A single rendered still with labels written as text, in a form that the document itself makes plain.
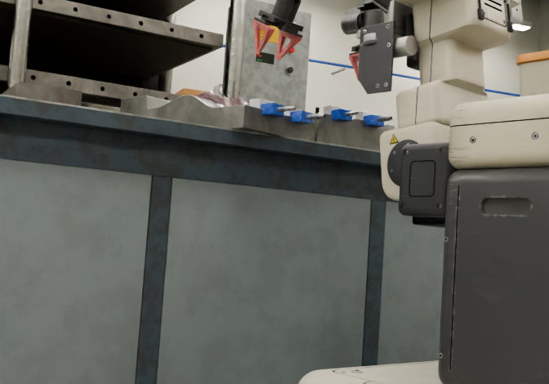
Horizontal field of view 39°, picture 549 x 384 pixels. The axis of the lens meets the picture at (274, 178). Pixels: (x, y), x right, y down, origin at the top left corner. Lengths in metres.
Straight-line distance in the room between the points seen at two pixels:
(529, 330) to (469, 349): 0.12
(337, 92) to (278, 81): 6.74
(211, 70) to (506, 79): 4.30
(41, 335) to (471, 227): 0.94
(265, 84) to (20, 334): 1.60
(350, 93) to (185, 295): 8.12
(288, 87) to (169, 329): 1.46
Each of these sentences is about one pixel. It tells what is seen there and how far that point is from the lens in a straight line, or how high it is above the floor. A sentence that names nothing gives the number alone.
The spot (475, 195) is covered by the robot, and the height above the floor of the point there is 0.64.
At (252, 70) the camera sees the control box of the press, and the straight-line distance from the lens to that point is 2.99.
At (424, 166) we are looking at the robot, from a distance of 1.55.
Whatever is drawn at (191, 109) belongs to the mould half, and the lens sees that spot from 1.97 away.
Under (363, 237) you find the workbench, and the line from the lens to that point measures 2.11.
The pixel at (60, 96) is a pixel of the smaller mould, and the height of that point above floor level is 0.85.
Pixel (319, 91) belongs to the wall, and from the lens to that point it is 9.66.
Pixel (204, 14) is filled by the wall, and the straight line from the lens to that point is 9.30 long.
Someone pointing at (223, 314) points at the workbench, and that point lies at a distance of 1.91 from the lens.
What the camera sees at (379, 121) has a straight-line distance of 2.13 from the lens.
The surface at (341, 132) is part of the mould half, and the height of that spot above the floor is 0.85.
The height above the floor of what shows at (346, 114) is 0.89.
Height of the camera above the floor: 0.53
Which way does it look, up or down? 5 degrees up
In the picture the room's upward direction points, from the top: 4 degrees clockwise
